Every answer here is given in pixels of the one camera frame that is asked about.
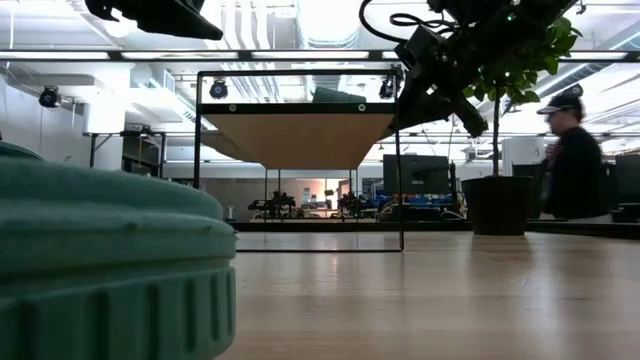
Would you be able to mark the black ceiling spotlight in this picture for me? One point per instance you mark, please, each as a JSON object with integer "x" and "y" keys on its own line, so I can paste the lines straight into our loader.
{"x": 49, "y": 97}

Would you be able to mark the silver ventilation duct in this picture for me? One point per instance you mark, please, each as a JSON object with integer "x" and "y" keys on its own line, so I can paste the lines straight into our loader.
{"x": 327, "y": 60}

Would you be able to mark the background black robot arm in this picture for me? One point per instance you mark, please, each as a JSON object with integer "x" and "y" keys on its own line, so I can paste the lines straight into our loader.
{"x": 350, "y": 205}
{"x": 275, "y": 205}

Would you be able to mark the black partition panel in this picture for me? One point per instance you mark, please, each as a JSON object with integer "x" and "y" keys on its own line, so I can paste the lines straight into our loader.
{"x": 627, "y": 185}

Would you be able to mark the green plant in black pot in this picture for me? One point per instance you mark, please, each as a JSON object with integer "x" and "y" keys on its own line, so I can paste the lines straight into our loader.
{"x": 497, "y": 205}

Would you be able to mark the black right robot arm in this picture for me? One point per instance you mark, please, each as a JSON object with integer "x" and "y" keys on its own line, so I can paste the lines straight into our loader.
{"x": 500, "y": 20}

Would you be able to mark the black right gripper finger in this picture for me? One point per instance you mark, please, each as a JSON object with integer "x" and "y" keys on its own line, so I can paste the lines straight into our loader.
{"x": 420, "y": 107}
{"x": 470, "y": 117}

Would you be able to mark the black overhead light rail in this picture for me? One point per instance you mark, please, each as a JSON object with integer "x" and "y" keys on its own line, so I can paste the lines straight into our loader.
{"x": 245, "y": 55}

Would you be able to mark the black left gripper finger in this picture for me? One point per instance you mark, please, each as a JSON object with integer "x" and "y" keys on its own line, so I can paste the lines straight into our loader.
{"x": 170, "y": 20}

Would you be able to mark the person with cap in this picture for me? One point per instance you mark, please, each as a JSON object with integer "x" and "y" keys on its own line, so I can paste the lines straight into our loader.
{"x": 575, "y": 170}

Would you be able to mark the black monitor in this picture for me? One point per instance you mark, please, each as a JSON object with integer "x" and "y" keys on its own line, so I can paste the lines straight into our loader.
{"x": 415, "y": 175}

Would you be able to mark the black metal table frame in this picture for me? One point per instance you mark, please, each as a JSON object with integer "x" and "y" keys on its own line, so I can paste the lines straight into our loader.
{"x": 430, "y": 226}

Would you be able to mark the white column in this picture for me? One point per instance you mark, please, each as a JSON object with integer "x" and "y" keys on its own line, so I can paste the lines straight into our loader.
{"x": 522, "y": 150}

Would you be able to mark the wooden shelf with black frame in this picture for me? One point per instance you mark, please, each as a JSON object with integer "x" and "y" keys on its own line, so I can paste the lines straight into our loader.
{"x": 300, "y": 140}

